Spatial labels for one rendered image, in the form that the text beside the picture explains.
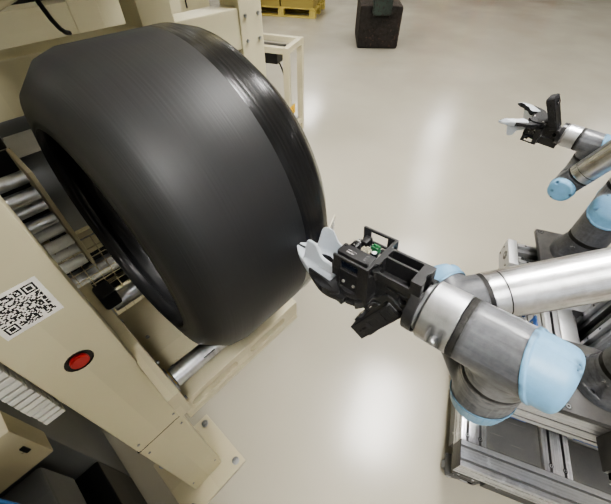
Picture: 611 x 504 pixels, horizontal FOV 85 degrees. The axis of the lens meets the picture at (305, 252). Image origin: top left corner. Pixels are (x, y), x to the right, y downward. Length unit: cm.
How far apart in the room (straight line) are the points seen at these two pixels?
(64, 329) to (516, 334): 61
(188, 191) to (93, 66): 19
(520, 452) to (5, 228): 161
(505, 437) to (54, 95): 163
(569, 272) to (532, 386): 24
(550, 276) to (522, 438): 113
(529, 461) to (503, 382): 123
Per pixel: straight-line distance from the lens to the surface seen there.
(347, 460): 164
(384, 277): 41
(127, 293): 96
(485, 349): 39
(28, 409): 76
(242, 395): 173
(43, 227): 101
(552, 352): 40
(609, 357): 112
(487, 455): 157
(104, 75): 51
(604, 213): 138
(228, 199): 44
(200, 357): 79
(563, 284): 58
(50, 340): 65
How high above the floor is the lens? 160
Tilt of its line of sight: 47 degrees down
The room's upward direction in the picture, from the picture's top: straight up
